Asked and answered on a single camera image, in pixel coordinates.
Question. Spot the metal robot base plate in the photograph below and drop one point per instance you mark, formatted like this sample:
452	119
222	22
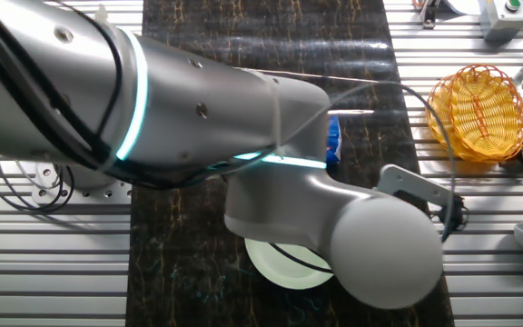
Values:
107	193

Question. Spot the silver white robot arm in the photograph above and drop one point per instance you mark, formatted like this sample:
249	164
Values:
198	104

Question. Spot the pale green round plate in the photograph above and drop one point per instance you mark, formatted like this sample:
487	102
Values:
279	268

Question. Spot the black marble pattern mat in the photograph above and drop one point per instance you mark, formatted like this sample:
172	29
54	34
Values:
266	27

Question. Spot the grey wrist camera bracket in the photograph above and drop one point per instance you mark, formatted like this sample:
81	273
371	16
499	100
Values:
407	181

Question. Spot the grey emergency button box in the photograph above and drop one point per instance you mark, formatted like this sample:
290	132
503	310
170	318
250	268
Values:
502	20

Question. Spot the blue tissue pack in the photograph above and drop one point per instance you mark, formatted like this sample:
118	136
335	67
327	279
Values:
333	141

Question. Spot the metal bracket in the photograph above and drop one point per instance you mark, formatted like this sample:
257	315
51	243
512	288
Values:
429	13

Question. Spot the yellow wicker basket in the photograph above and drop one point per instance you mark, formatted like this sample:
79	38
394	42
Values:
479	113

